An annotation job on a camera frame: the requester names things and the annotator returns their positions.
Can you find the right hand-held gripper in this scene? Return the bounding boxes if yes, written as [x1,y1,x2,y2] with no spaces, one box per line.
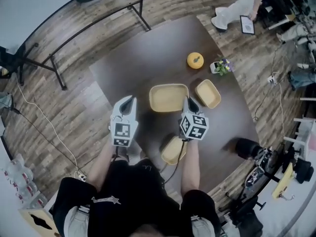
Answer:
[179,96,209,141]

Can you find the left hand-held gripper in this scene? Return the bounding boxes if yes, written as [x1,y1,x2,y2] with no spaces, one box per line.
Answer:
[109,95,139,148]

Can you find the yellow tray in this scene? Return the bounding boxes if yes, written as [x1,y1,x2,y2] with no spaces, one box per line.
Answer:
[160,135,188,165]
[149,83,190,113]
[195,79,222,109]

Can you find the person's left forearm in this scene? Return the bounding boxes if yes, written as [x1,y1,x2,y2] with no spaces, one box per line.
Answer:
[86,142,119,194]

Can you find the person's right forearm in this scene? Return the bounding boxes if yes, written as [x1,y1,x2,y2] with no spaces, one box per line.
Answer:
[180,139,200,197]

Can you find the orange pumpkin ornament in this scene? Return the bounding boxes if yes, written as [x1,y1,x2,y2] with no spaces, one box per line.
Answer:
[186,52,204,70]

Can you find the potted purple flower plant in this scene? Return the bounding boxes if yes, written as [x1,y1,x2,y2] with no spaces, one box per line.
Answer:
[209,57,235,76]

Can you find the large dark water jug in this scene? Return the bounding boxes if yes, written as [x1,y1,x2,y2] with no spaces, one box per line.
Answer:
[234,137,264,160]

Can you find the person's black t-shirt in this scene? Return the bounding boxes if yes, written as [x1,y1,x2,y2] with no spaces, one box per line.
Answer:
[52,158,222,237]

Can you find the white black robotic device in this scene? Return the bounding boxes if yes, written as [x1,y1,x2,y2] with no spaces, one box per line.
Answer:
[244,166,266,189]
[254,147,278,169]

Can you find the small light wooden desk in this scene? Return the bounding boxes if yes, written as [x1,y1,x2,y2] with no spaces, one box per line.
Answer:
[271,162,296,199]

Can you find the white table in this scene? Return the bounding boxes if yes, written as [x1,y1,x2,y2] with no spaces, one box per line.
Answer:
[282,96,316,160]

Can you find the black office chair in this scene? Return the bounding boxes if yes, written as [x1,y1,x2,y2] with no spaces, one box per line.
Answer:
[0,44,25,86]
[293,158,315,184]
[219,196,267,237]

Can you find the pack of water bottles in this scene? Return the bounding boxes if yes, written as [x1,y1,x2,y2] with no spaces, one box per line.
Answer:
[2,154,47,208]

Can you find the light wooden box with cutout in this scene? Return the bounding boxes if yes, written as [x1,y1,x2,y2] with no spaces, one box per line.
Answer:
[18,206,61,237]

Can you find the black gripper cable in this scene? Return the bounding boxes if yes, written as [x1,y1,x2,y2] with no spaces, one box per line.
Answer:
[161,138,188,185]

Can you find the white tablet with black frame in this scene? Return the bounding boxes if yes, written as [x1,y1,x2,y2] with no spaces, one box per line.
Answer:
[239,15,256,36]

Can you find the light grey shoulder strap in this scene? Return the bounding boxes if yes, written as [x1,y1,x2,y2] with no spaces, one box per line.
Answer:
[191,215,214,237]
[64,205,91,237]

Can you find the white desk with black frame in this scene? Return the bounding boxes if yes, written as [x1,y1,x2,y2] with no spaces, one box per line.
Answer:
[0,0,152,91]

